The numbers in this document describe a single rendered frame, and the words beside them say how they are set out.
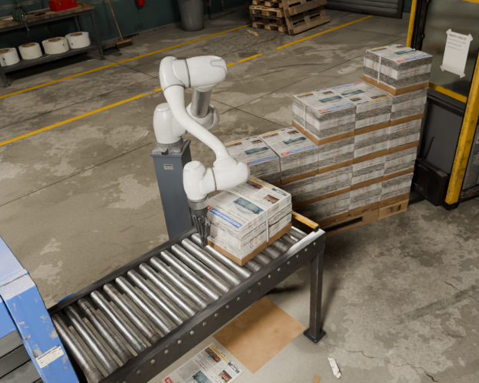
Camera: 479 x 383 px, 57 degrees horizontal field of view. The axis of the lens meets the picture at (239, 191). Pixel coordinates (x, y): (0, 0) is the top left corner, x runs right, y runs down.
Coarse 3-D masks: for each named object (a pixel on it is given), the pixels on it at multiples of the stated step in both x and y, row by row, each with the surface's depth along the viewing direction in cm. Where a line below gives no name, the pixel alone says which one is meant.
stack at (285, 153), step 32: (288, 128) 327; (384, 128) 317; (256, 160) 291; (288, 160) 297; (320, 160) 308; (384, 160) 332; (288, 192) 311; (320, 192) 323; (352, 192) 336; (352, 224) 357
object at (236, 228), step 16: (208, 208) 214; (224, 208) 213; (240, 208) 213; (224, 224) 206; (240, 224) 203; (256, 224) 208; (224, 240) 214; (240, 240) 204; (256, 240) 214; (240, 256) 210
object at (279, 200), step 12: (252, 180) 232; (240, 192) 224; (252, 192) 224; (264, 192) 223; (276, 192) 222; (276, 204) 214; (288, 204) 222; (276, 216) 218; (288, 216) 227; (276, 228) 223
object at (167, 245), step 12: (192, 228) 240; (168, 240) 233; (180, 240) 232; (156, 252) 225; (132, 264) 219; (168, 264) 233; (108, 276) 213; (84, 288) 208; (96, 288) 207; (72, 300) 202; (108, 300) 214; (60, 312) 198
